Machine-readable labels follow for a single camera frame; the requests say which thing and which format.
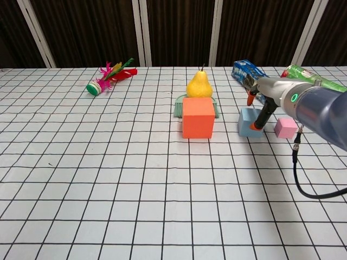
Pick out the white black-grid tablecloth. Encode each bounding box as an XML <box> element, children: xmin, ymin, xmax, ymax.
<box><xmin>0</xmin><ymin>66</ymin><xmax>347</xmax><ymax>260</ymax></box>

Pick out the light blue foam cube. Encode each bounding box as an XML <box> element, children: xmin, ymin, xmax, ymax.
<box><xmin>237</xmin><ymin>107</ymin><xmax>265</xmax><ymax>138</ymax></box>

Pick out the blue cookie box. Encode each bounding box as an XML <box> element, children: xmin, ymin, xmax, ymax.
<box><xmin>232</xmin><ymin>58</ymin><xmax>268</xmax><ymax>104</ymax></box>

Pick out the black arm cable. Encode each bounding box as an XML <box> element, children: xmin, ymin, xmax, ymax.
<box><xmin>291</xmin><ymin>123</ymin><xmax>347</xmax><ymax>199</ymax></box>

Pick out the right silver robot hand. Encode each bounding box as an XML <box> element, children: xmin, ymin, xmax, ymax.
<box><xmin>247</xmin><ymin>77</ymin><xmax>288</xmax><ymax>131</ymax></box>

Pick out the dark folding screen white frame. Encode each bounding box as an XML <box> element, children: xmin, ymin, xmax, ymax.
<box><xmin>0</xmin><ymin>0</ymin><xmax>347</xmax><ymax>68</ymax></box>

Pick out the green chips can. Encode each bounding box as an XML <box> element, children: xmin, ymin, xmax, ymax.
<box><xmin>280</xmin><ymin>64</ymin><xmax>347</xmax><ymax>93</ymax></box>

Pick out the yellow pear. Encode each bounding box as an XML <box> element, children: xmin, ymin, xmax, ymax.
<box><xmin>186</xmin><ymin>63</ymin><xmax>213</xmax><ymax>99</ymax></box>

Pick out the colourful feather shuttlecock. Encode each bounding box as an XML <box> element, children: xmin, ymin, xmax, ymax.
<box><xmin>86</xmin><ymin>57</ymin><xmax>138</xmax><ymax>96</ymax></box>

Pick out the orange foam cube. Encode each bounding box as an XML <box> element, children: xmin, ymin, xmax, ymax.
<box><xmin>182</xmin><ymin>97</ymin><xmax>215</xmax><ymax>140</ymax></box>

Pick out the small pink foam cube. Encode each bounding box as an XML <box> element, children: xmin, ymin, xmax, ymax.
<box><xmin>274</xmin><ymin>117</ymin><xmax>297</xmax><ymax>140</ymax></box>

